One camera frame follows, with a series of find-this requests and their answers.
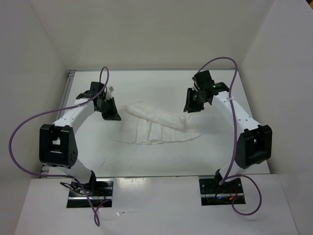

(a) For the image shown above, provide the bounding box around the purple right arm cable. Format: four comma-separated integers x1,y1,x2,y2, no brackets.
197,56,262,216

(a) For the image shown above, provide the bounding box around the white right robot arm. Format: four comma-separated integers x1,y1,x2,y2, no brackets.
184,82,272,192

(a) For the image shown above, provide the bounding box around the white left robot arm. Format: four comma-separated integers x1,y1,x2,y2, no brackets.
39,87,121,196

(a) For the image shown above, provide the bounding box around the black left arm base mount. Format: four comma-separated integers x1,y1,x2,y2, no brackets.
60,178,114,209

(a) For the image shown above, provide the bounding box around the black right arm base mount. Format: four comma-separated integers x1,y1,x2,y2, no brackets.
199,177,246,206

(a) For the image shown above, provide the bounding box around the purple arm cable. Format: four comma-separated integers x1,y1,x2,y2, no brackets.
8,67,111,227
197,56,262,216

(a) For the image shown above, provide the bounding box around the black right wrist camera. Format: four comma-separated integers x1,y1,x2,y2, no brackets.
192,70,215,87

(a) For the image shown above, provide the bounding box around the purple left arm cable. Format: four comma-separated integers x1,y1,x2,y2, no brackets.
8,67,111,227

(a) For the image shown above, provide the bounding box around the white pleated skirt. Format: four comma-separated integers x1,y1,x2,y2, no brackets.
111,101,201,144

